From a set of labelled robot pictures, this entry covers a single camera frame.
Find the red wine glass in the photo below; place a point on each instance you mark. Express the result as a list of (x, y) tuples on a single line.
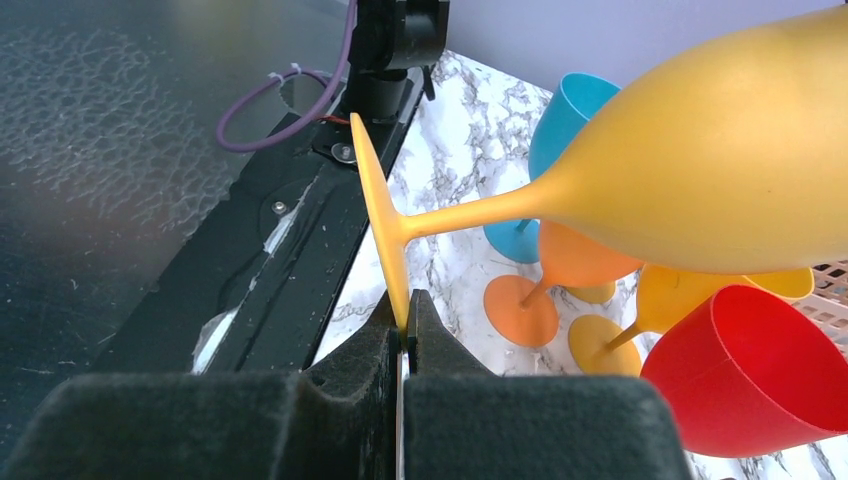
[(746, 374)]

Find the orange wine glass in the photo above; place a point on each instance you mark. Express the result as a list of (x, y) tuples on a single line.
[(521, 310)]

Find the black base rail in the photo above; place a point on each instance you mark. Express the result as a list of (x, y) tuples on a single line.
[(256, 284)]

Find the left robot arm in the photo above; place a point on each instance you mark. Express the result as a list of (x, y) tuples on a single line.
[(389, 39)]

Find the yellow wine glass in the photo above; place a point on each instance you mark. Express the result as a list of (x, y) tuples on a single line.
[(729, 158), (664, 297), (594, 295)]

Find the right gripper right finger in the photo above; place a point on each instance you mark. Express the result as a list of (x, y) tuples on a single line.
[(462, 421)]

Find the blue wine glass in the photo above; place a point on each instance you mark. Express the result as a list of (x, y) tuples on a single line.
[(578, 98)]

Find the peach plastic file organizer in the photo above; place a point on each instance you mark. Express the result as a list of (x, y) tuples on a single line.
[(827, 305)]

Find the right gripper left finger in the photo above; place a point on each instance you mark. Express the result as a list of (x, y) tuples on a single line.
[(333, 420)]

